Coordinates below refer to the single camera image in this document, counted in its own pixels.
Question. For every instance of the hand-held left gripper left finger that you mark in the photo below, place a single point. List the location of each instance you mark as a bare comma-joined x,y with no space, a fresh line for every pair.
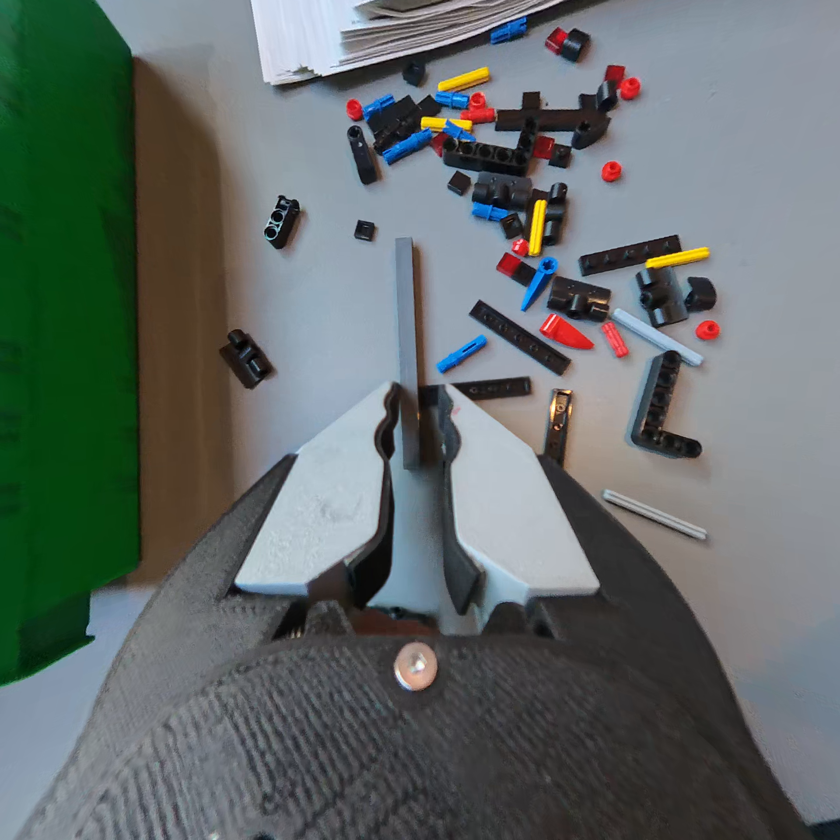
315,518

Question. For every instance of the light grey toy axle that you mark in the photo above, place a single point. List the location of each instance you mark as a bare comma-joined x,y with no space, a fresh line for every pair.
654,515

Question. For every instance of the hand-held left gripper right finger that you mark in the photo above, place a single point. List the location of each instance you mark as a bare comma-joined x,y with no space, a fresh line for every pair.
518,518

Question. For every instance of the green box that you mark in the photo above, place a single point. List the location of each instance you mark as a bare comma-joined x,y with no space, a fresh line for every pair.
65,328

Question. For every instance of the long dark toy beam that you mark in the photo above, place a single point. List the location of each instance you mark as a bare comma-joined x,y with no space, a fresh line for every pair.
407,341

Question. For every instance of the black thin toy plate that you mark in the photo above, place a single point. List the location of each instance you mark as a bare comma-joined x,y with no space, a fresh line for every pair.
559,426
492,387

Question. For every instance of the black L-shaped toy beam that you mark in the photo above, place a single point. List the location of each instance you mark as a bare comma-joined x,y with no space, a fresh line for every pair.
659,400

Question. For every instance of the open building instruction booklet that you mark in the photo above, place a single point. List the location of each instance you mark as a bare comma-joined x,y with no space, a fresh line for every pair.
394,33

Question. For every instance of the grey desk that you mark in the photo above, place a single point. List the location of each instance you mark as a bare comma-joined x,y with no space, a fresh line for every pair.
754,164

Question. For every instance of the small black square tile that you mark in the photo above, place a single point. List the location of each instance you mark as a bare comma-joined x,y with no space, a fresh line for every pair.
365,229

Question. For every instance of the black clip toy brick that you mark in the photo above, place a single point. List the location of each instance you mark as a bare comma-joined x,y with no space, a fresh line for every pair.
246,358

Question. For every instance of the short black three-hole beam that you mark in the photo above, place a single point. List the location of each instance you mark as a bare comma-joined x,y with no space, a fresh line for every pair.
282,221

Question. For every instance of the pile of loose toy bricks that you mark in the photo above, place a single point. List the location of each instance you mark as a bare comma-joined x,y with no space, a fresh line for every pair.
485,154

